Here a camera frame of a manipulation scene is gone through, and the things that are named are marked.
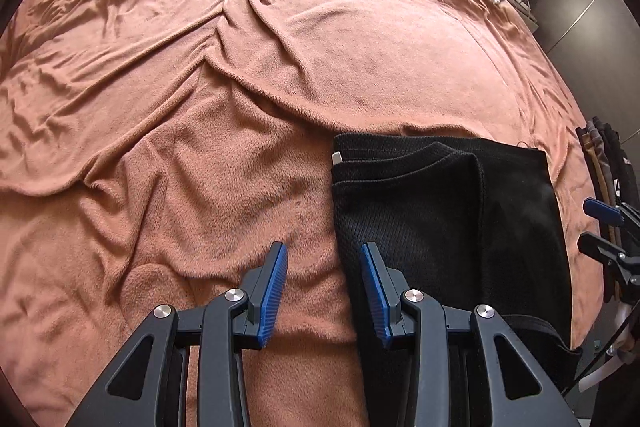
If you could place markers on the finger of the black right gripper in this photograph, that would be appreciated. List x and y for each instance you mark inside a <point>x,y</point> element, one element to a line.
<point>612,257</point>

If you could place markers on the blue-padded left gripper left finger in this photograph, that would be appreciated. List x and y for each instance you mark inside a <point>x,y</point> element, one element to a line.
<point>145,383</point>

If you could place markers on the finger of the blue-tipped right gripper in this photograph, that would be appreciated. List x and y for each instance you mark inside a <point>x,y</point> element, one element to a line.
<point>607,214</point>

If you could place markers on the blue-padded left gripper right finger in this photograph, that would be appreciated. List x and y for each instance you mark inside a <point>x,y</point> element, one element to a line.
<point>519,393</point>

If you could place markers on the black mesh garment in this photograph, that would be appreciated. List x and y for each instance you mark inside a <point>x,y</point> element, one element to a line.
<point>468,221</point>

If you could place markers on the stack of folded clothes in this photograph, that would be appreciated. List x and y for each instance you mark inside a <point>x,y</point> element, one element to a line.
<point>614,184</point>

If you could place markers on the dark grey wardrobe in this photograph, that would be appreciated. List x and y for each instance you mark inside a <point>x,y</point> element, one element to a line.
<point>594,45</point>

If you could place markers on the rust orange blanket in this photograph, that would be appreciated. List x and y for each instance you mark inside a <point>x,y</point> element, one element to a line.
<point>152,150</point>

